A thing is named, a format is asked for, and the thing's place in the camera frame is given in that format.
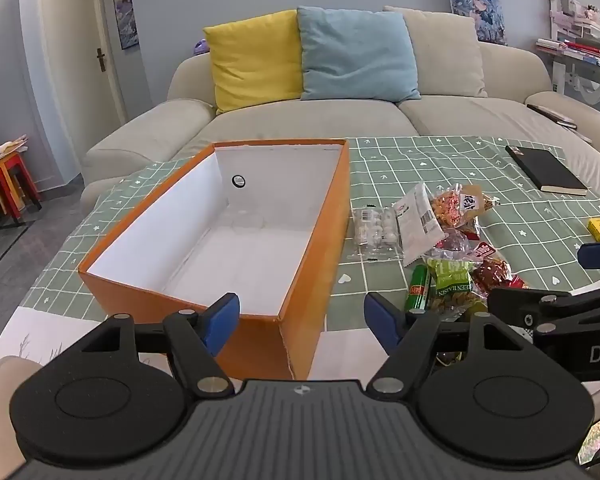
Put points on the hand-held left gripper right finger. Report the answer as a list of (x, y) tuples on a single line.
[(380, 320)]

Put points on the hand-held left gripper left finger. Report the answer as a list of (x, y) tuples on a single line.
[(222, 322)]

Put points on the red label snack packet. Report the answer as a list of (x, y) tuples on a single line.
[(495, 270)]

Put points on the green snack tube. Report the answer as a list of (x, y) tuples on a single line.
[(417, 290)]

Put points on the green raisin packet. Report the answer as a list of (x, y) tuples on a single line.
[(450, 285)]

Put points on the dark red snack packet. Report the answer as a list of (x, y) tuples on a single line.
[(455, 245)]

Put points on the orange cardboard box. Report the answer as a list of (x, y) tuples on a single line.
[(310, 270)]

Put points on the clear packet of white balls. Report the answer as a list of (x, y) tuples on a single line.
[(375, 230)]

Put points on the white snack packet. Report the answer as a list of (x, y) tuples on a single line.
[(420, 230)]

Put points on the orange nut snack bag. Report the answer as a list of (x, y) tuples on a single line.
[(450, 210)]

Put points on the black notebook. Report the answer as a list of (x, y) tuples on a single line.
[(547, 167)]

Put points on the dark magazine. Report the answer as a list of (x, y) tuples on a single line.
[(552, 116)]

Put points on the green checkered tablecloth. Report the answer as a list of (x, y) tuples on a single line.
[(380, 170)]

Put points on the white shelf rack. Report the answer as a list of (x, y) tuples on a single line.
[(580, 85)]

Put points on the stack of books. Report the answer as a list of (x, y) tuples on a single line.
[(580, 52)]

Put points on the beige sofa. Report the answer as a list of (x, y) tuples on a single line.
[(305, 125)]

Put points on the beige pillow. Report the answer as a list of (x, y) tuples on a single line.
[(445, 55)]

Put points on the yellow stool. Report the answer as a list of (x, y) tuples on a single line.
[(0, 185)]

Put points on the red stool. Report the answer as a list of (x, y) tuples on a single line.
[(16, 161)]

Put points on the yellow pillow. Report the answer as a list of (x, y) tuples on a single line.
[(255, 60)]

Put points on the light blue pillow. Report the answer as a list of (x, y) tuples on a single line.
[(355, 55)]

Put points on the printed figure pillow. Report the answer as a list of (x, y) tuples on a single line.
[(477, 10)]

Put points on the papers on stool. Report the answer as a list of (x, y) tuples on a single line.
[(5, 149)]

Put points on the white door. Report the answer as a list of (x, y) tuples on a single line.
[(70, 35)]

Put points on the wall poster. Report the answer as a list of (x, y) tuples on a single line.
[(125, 10)]

